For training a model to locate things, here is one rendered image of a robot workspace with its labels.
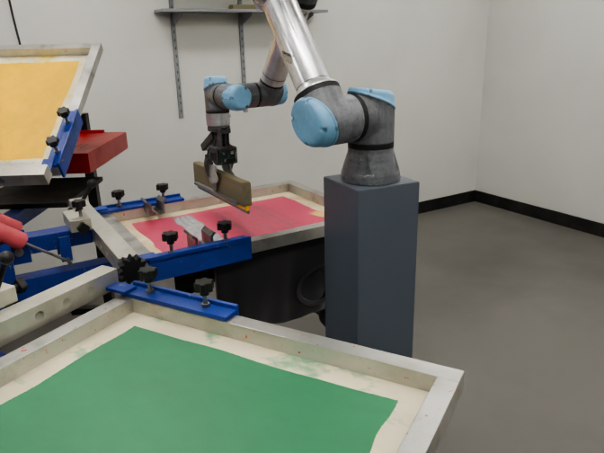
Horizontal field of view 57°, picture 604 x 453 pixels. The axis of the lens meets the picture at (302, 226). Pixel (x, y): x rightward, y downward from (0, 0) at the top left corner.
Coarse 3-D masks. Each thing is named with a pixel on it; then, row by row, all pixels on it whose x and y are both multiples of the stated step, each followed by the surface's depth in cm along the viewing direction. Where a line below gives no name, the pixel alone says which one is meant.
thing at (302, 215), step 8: (296, 216) 198; (304, 216) 198; (312, 216) 198; (304, 224) 189; (232, 232) 183; (240, 232) 183; (272, 232) 182; (152, 240) 177; (160, 240) 177; (184, 240) 176; (160, 248) 170; (168, 248) 170; (176, 248) 170
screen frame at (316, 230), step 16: (256, 192) 223; (272, 192) 227; (304, 192) 220; (320, 192) 214; (176, 208) 207; (192, 208) 210; (112, 224) 183; (320, 224) 177; (128, 240) 167; (256, 240) 164; (272, 240) 167; (288, 240) 170; (304, 240) 173
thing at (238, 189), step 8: (200, 168) 194; (200, 176) 196; (224, 176) 178; (232, 176) 176; (208, 184) 191; (224, 184) 179; (232, 184) 173; (240, 184) 168; (248, 184) 168; (224, 192) 180; (232, 192) 175; (240, 192) 169; (248, 192) 169; (240, 200) 170; (248, 200) 170
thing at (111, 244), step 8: (72, 200) 192; (88, 208) 183; (96, 216) 174; (96, 224) 166; (104, 224) 166; (96, 232) 159; (104, 232) 159; (112, 232) 159; (96, 240) 161; (104, 240) 152; (112, 240) 152; (120, 240) 152; (104, 248) 152; (112, 248) 146; (120, 248) 146; (128, 248) 146; (112, 256) 145; (120, 256) 140; (112, 264) 147
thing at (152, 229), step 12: (252, 204) 214; (264, 204) 213; (276, 204) 213; (288, 204) 212; (300, 204) 212; (180, 216) 201; (192, 216) 201; (204, 216) 201; (216, 216) 200; (144, 228) 189; (156, 228) 188; (168, 228) 188; (180, 228) 188
